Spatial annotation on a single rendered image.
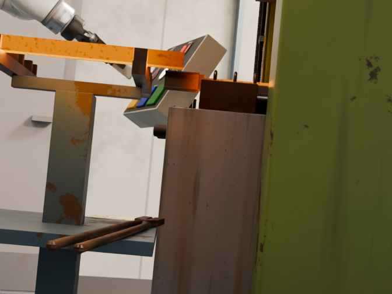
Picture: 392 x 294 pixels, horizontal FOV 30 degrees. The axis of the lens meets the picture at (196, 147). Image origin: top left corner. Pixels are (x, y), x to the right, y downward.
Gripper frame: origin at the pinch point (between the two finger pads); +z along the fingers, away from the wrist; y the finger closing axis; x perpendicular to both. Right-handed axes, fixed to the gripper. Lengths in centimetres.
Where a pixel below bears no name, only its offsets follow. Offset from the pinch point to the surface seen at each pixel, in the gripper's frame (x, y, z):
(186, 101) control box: 2.1, 7.0, 19.7
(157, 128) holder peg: -20, 52, 5
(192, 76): -3.5, 45.8, 6.5
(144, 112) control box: -5.4, -4.9, 13.8
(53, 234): -53, 107, -13
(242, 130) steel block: -13, 71, 15
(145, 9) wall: 100, -229, 29
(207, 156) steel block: -22, 68, 13
